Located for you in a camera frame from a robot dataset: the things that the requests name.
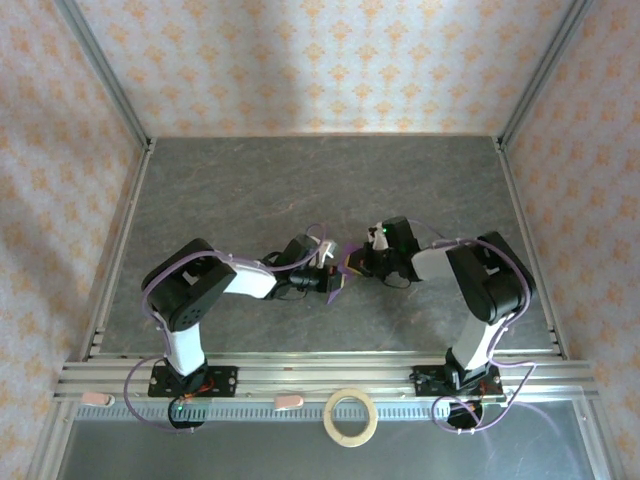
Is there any aluminium frame post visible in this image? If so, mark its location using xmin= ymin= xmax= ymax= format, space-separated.
xmin=53 ymin=0 xmax=156 ymax=151
xmin=497 ymin=0 xmax=596 ymax=151

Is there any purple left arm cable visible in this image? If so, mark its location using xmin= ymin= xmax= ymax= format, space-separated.
xmin=123 ymin=222 xmax=331 ymax=435

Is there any grey slotted cable duct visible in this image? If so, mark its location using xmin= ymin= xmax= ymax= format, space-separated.
xmin=74 ymin=402 xmax=586 ymax=421

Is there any grey metal shelf panel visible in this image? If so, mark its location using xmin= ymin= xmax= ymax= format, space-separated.
xmin=54 ymin=418 xmax=596 ymax=480

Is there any beige tape roll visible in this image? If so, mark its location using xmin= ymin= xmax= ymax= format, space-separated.
xmin=322 ymin=387 xmax=380 ymax=448

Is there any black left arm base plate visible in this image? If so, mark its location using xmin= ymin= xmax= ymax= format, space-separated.
xmin=148 ymin=364 xmax=239 ymax=399

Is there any aluminium table side rail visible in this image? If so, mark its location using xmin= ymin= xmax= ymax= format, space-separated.
xmin=82 ymin=139 xmax=156 ymax=359
xmin=493 ymin=137 xmax=571 ymax=359

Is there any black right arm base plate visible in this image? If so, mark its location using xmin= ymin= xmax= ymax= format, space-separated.
xmin=410 ymin=364 xmax=506 ymax=401

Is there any aluminium frame leg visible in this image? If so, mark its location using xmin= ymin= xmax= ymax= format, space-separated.
xmin=572 ymin=399 xmax=621 ymax=480
xmin=27 ymin=399 xmax=76 ymax=480

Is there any black round cable port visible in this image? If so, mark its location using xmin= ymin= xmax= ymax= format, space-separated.
xmin=446 ymin=399 xmax=485 ymax=434
xmin=168 ymin=399 xmax=207 ymax=434

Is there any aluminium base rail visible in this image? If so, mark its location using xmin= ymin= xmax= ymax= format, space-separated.
xmin=53 ymin=349 xmax=600 ymax=404

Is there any purple cloth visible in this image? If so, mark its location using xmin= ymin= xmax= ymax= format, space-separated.
xmin=324 ymin=241 xmax=371 ymax=307

